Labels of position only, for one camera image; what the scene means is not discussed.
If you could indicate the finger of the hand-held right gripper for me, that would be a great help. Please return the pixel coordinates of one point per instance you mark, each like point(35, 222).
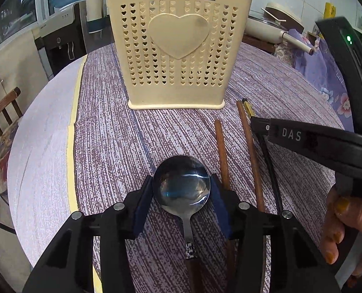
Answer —
point(290, 135)

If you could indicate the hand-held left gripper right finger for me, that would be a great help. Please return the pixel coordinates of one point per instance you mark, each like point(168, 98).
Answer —
point(220, 207)

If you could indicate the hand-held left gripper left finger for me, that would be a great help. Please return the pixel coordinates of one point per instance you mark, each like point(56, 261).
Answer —
point(141, 201)

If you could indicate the black gold-banded chopstick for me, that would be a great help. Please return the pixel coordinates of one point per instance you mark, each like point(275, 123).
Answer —
point(272, 174)

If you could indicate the reddish brown chopstick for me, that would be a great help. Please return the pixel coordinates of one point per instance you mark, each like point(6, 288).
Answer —
point(250, 155)
point(221, 152)

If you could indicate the cream plastic utensil holder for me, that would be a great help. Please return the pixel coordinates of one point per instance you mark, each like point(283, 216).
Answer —
point(178, 35)

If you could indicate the purple floral cloth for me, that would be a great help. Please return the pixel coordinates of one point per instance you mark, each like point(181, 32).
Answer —
point(327, 73)

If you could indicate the purple woven tablecloth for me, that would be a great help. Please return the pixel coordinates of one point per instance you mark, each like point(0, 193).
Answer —
point(123, 146)

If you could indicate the brown patterned cloth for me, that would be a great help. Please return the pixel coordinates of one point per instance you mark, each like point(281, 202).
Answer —
point(283, 54)

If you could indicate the brown and cream rice cooker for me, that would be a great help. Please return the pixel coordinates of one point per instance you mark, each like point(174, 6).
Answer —
point(286, 12)

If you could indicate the dark wooden counter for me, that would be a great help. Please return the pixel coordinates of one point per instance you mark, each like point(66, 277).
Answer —
point(257, 41)

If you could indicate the white rice ladle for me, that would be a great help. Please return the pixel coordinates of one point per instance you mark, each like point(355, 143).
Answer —
point(272, 15)

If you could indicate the cream frying pan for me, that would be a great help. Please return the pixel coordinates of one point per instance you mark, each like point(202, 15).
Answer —
point(260, 29)

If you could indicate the white yellow-edged table cover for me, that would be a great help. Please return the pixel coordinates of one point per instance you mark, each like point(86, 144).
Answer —
point(43, 146)

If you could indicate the wooden chair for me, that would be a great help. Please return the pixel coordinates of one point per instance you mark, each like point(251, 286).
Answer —
point(2, 155)

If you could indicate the water dispenser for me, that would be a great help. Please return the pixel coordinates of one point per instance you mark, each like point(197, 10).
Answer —
point(59, 48)

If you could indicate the sliding window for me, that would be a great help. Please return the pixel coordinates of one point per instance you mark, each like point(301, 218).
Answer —
point(16, 9)

